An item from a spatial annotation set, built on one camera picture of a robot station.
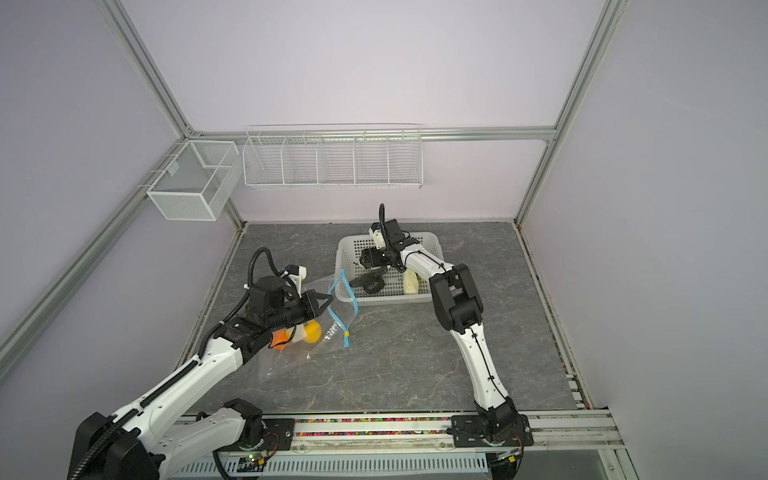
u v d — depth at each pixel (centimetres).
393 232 87
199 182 99
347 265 102
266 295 59
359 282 99
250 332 57
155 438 42
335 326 78
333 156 100
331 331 79
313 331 83
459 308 62
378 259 96
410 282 97
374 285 96
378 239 97
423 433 75
